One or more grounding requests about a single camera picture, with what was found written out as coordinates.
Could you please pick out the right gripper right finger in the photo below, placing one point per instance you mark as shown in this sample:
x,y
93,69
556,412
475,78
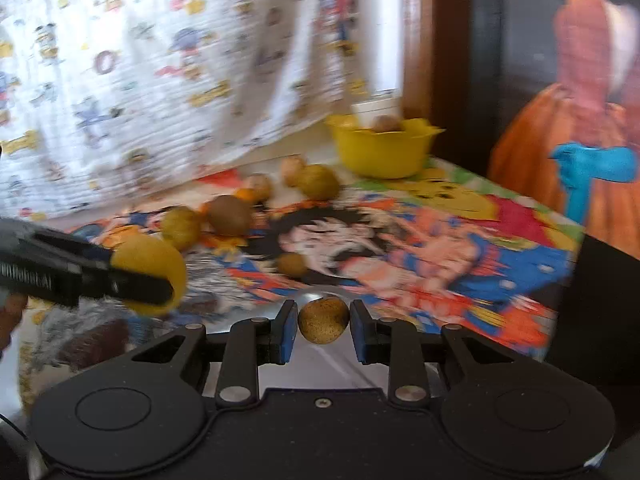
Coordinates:
x,y
395,344

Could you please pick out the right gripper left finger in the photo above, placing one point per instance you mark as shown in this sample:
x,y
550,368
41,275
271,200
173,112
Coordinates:
x,y
251,344

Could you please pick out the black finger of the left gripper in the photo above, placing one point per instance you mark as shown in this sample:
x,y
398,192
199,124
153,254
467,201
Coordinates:
x,y
100,279

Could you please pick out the large yellow lemon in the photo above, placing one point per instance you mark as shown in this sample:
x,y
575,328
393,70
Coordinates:
x,y
151,256

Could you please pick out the small brown longan fruit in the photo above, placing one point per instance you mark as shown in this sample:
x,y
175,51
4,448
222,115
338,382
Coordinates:
x,y
322,321

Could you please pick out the yellow-green mottled pear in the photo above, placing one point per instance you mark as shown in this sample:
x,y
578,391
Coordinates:
x,y
181,227

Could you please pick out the small orange mandarin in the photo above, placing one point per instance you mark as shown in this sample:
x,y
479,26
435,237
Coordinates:
x,y
246,194

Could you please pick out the person's left hand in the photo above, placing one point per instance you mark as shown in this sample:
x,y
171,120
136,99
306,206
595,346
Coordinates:
x,y
11,314

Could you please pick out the metal tray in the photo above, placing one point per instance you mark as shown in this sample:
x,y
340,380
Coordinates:
x,y
332,366

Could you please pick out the cartoon print tablecloth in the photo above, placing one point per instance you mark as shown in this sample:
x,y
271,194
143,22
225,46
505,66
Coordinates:
x,y
442,247

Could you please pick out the brown kiwi fruit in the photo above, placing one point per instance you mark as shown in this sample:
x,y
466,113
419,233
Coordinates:
x,y
228,215

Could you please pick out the yellow-green pear far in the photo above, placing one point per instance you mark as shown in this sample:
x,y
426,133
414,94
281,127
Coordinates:
x,y
318,182

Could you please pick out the yellow plastic bowl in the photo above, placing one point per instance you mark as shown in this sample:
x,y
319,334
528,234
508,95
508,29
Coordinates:
x,y
387,155

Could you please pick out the white cartoon print curtain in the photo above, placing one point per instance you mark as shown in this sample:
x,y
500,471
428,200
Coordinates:
x,y
107,101

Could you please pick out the striped pepino in bowl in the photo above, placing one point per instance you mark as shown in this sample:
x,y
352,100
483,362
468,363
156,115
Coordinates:
x,y
386,123

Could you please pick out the white jar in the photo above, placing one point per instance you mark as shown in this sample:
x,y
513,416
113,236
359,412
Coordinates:
x,y
368,112

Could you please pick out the painted woman orange dress poster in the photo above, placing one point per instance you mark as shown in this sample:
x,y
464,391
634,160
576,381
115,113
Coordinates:
x,y
574,147

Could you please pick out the brown wooden frame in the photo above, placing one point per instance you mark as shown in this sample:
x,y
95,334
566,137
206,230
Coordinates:
x,y
418,28

